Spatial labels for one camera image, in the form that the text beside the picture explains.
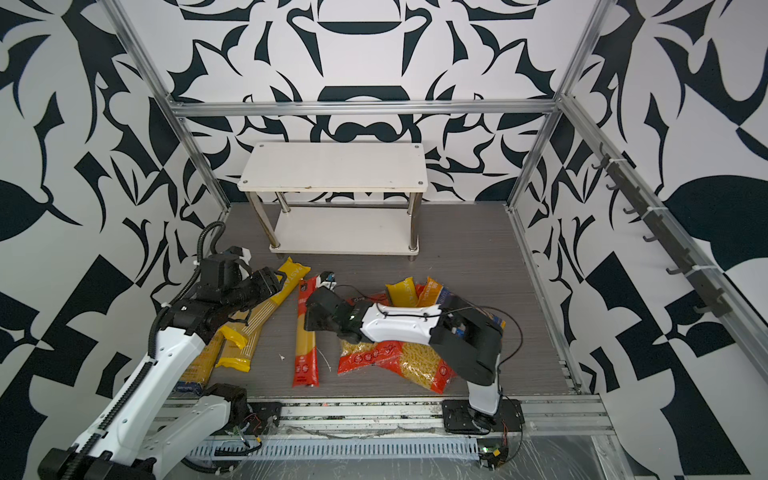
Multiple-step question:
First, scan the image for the yellow pastatime spaghetti package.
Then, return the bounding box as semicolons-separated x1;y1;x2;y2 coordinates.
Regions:
218;256;312;350

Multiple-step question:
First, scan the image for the red fusilli bag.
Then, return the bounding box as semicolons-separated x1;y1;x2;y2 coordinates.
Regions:
375;341;456;394
337;340;402;375

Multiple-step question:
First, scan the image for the red spaghetti package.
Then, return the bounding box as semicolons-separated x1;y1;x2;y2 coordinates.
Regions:
292;277;319;387

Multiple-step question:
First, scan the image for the orange blue spaghetti package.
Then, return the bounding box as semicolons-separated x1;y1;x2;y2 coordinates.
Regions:
173;332;225;395

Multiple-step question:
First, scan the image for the orange blue pasta bag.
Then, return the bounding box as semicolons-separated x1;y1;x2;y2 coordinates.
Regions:
416;277;476;337

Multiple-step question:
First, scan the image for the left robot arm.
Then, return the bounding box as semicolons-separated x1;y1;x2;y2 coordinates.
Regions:
37;248;287;479

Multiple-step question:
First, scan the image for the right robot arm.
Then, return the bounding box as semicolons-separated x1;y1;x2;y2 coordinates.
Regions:
305;287;503;420

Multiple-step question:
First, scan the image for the small yellow pasta package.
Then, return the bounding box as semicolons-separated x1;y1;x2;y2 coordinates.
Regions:
386;277;419;308

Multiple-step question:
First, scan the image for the white two-tier shelf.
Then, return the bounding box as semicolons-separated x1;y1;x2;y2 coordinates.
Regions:
237;142;428;258

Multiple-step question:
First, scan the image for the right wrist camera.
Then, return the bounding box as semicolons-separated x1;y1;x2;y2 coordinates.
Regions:
317;271;337;290

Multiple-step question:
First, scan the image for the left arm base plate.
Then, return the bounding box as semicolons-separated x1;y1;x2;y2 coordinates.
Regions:
238;401;283;436

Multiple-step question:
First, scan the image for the aluminium front rail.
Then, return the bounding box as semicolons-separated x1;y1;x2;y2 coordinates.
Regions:
155;393;617;443

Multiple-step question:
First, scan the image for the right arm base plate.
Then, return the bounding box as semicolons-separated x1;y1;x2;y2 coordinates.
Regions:
440;397;525;435

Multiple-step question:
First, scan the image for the white cable duct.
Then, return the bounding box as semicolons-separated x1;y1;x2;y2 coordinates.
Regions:
188;437;480;461

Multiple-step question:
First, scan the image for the wall hook rail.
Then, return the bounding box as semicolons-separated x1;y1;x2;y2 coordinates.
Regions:
592;144;733;318

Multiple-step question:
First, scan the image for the aluminium cage frame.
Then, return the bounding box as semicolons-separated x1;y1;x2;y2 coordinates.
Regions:
102;1;767;376

